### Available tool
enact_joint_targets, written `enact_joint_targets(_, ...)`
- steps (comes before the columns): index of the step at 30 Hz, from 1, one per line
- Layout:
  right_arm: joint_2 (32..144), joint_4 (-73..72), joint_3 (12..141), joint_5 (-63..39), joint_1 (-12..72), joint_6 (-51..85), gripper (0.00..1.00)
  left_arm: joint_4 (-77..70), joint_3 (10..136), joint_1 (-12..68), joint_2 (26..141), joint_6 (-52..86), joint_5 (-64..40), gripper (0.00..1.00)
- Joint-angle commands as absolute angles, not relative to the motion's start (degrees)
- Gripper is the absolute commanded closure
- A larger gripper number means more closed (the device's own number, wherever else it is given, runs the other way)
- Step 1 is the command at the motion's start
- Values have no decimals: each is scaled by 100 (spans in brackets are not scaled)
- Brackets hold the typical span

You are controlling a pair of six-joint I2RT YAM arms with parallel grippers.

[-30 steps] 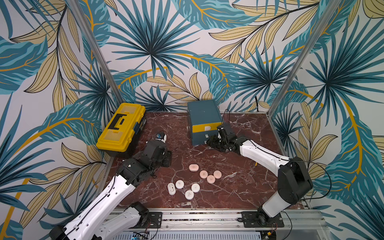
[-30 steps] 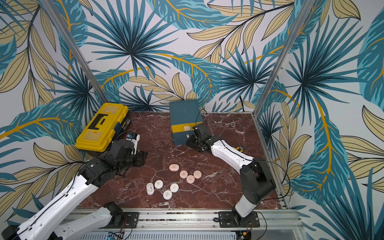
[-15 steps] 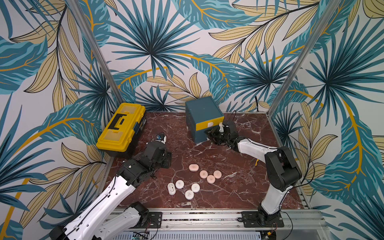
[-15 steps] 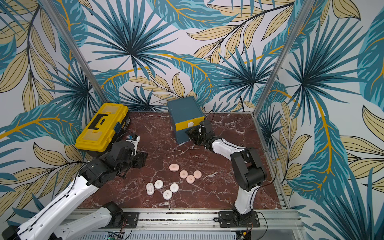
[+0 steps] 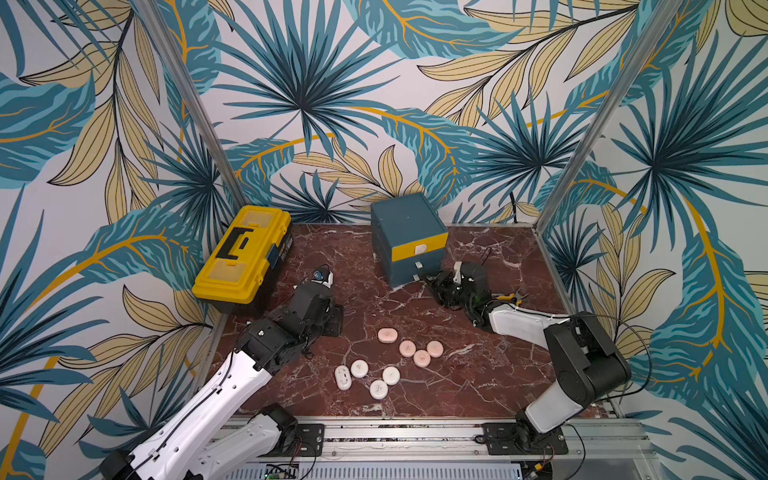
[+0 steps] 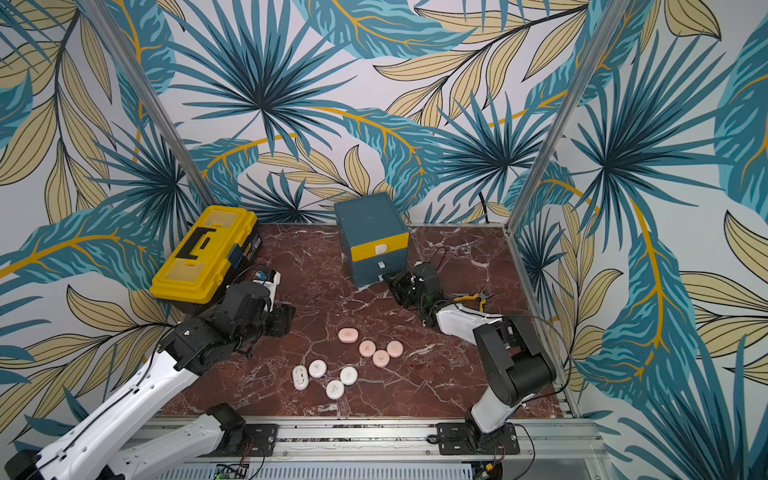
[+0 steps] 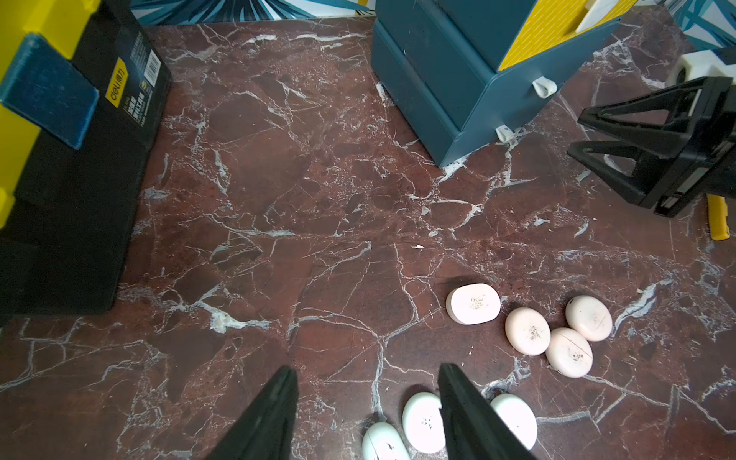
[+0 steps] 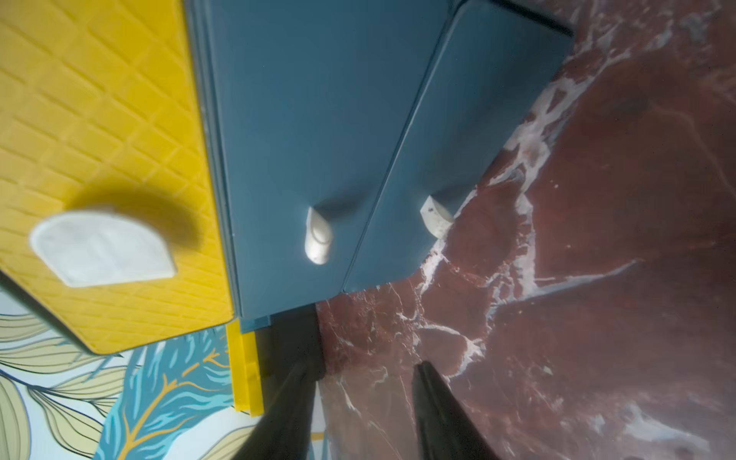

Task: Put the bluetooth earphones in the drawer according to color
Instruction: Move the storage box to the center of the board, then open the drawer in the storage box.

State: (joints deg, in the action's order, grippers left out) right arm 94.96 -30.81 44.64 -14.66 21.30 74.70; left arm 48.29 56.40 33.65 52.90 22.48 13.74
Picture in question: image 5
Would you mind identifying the pink oval earphone case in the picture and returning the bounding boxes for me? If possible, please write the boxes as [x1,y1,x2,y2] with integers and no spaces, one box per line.
[377,328,399,344]

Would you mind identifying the left aluminium frame post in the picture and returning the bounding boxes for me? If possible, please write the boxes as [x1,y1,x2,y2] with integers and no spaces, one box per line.
[134,0,248,212]

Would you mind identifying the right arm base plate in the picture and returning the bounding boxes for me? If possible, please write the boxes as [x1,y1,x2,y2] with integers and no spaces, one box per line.
[475,422,569,457]

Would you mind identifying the white round case lower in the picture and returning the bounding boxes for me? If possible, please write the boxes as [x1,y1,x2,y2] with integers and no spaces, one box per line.
[369,380,389,400]

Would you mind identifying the yellow handled pliers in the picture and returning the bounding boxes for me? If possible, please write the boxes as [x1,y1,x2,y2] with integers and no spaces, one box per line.
[493,291,527,306]

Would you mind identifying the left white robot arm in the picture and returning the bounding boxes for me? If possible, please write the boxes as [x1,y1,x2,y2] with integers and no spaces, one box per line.
[99,269,344,479]

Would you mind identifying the yellow black toolbox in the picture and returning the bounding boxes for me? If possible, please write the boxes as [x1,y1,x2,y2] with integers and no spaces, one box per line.
[192,205,293,317]

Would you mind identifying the white round case upper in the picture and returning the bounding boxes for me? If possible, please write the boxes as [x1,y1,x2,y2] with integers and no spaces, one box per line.
[349,359,369,379]

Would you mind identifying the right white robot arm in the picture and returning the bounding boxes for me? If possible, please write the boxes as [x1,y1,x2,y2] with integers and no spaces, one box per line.
[421,262,631,439]

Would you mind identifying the white round case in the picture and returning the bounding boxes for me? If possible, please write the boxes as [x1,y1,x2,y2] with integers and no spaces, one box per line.
[349,359,369,379]
[369,380,389,400]
[381,366,401,386]

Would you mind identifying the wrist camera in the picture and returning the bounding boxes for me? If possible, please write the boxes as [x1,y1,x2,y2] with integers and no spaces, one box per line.
[310,265,334,288]
[453,261,482,284]

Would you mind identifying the pink round case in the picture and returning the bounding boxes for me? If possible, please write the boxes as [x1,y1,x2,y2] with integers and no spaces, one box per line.
[413,350,432,368]
[426,340,444,358]
[398,340,417,358]

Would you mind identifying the aluminium front rail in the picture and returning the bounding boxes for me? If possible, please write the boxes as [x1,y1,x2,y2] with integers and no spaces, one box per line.
[140,415,667,480]

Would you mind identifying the right aluminium frame post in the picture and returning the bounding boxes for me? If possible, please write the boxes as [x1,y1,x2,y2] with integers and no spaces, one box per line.
[534,0,682,235]

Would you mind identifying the yellow top drawer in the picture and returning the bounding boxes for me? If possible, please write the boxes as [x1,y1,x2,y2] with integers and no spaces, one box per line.
[391,232,448,262]

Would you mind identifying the aluminium frame post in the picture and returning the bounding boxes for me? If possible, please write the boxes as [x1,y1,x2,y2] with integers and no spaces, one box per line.
[134,0,248,212]
[534,0,682,235]

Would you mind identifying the white oval earphone case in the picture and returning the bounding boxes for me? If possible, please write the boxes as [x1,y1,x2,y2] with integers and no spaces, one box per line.
[334,365,353,391]

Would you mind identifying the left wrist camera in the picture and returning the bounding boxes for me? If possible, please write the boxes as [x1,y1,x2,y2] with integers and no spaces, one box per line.
[310,265,334,288]

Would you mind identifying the teal drawer cabinet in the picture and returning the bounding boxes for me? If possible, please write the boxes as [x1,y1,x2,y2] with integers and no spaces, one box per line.
[370,193,449,288]

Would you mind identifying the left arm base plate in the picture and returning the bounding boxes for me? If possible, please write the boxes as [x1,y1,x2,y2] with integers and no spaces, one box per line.
[262,423,326,458]

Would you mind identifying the white round case right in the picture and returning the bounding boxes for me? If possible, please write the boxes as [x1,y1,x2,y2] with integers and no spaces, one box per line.
[381,366,401,386]

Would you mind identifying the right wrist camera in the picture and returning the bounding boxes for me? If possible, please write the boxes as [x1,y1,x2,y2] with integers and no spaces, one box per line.
[453,261,482,284]

